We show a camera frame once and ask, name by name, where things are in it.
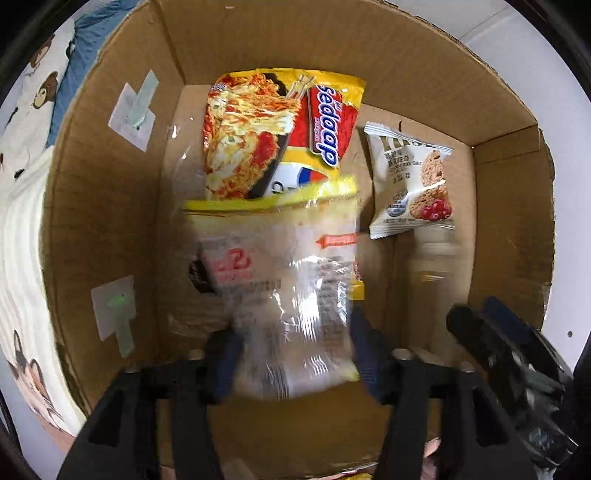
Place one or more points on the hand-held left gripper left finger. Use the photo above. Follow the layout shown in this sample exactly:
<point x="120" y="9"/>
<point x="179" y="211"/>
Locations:
<point x="225" y="364"/>

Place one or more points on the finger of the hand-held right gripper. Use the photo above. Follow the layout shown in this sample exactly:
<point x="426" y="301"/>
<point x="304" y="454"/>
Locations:
<point x="512" y="323"/>
<point x="480" y="341"/>

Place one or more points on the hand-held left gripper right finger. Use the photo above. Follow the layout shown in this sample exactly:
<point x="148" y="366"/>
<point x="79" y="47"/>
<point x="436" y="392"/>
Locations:
<point x="364" y="360"/>

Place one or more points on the translucent white snack packet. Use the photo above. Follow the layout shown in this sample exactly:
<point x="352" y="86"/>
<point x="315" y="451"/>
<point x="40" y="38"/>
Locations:
<point x="286" y="277"/>

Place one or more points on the brown cardboard box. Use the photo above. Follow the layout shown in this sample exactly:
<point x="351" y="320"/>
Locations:
<point x="115" y="221"/>

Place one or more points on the pink cloth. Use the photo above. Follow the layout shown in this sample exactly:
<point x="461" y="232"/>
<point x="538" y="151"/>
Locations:
<point x="431" y="450"/>

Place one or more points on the white paper label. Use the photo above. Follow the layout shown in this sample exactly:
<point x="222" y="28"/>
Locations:
<point x="113" y="309"/>
<point x="131" y="110"/>

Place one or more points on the white oat cookie packet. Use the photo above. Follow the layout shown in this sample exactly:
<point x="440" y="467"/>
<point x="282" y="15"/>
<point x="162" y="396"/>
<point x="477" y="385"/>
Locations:
<point x="406" y="184"/>

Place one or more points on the yellow instant noodle packet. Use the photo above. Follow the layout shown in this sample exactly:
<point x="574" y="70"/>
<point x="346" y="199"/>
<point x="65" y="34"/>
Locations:
<point x="258" y="129"/>

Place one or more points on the bear print pillow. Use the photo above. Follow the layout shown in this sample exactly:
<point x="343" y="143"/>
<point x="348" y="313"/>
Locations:
<point x="41" y="92"/>

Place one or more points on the blue bed sheet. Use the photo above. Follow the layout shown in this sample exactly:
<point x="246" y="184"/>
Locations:
<point x="83" y="50"/>

